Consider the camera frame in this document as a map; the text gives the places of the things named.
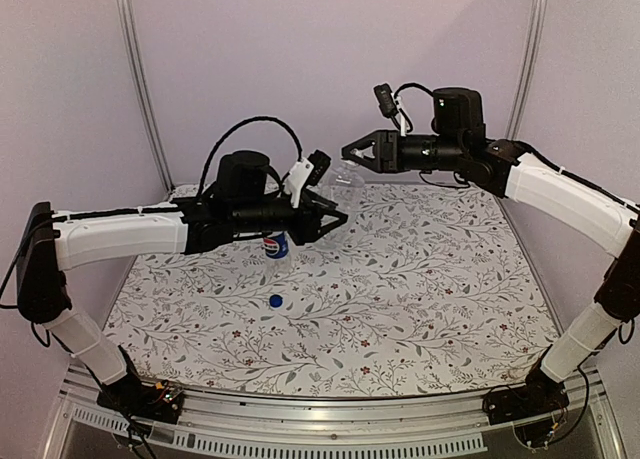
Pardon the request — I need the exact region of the aluminium slotted front rail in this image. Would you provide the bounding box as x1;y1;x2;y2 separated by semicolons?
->
42;366;629;458

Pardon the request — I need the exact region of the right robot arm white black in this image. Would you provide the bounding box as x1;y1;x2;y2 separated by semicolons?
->
341;84;639;424

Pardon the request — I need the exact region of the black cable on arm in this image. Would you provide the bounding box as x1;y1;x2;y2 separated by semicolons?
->
394;82;436;133
199;117;305;200

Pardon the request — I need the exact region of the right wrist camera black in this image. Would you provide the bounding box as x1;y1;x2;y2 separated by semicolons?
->
373;83;398;119

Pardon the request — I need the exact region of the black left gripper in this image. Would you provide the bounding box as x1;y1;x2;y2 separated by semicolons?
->
233;189;349;247

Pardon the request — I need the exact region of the floral patterned table mat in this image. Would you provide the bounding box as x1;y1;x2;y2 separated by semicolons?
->
105;184;558;397

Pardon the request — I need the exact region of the blue bottle cap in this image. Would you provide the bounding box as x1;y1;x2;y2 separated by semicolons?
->
269;294;284;309

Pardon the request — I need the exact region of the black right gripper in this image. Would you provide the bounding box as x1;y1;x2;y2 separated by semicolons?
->
342;129;465;173

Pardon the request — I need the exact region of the Pepsi bottle with blue label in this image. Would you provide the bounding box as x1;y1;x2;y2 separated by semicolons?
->
263;232;292;277

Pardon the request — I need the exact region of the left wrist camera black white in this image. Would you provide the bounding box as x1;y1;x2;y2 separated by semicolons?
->
283;150;331;209

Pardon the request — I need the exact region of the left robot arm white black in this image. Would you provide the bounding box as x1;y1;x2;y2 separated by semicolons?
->
10;150;348;424

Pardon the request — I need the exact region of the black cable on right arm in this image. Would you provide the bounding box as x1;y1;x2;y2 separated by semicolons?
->
394;82;436;133

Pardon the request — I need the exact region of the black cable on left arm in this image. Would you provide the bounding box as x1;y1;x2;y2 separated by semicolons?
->
199;117;305;200

